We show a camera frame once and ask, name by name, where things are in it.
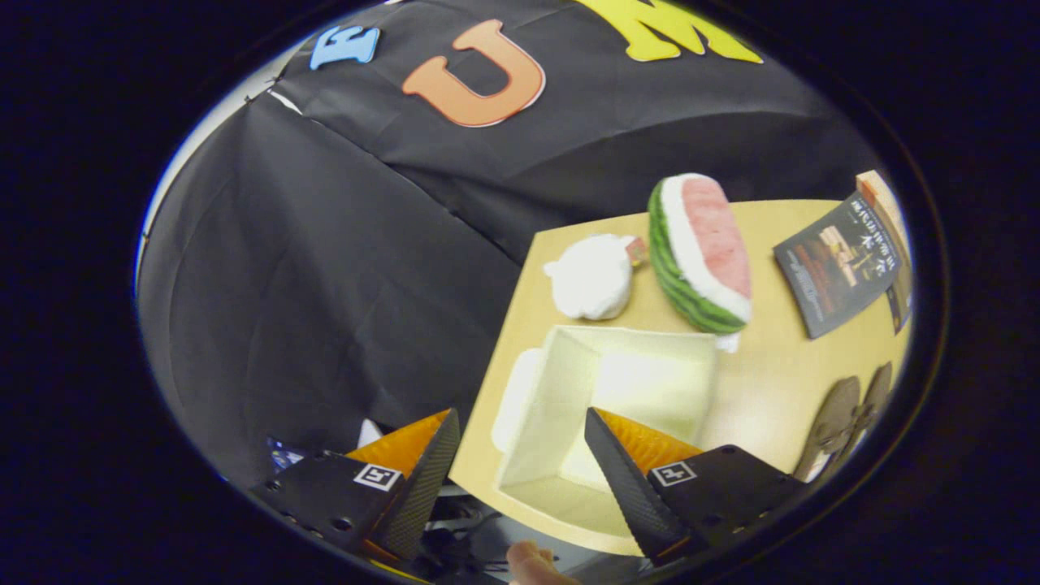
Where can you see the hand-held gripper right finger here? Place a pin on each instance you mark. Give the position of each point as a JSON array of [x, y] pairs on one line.
[[630, 487]]

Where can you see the cream fabric storage box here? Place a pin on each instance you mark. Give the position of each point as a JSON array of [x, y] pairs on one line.
[[642, 382]]

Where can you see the brown shoe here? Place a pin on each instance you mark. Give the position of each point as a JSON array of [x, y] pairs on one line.
[[830, 422], [876, 398]]

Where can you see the black backdrop cloth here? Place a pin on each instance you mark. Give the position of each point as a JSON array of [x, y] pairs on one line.
[[325, 284]]

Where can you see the dark cover book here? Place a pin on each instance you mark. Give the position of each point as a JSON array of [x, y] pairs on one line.
[[837, 264]]

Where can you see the white panel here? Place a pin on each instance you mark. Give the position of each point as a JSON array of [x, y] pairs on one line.
[[370, 435]]

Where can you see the white plush toy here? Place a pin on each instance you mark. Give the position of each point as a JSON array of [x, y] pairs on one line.
[[589, 276]]

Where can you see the blue lit screen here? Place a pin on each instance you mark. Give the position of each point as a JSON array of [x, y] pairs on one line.
[[284, 455]]

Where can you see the beige cover book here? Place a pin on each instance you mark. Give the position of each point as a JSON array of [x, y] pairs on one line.
[[881, 199]]

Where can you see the watermelon slice plush toy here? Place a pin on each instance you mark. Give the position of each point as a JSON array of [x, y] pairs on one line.
[[699, 252]]

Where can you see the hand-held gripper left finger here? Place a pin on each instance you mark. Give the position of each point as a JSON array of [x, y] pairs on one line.
[[422, 496]]

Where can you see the blue cover book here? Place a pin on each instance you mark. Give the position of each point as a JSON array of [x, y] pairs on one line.
[[900, 305]]

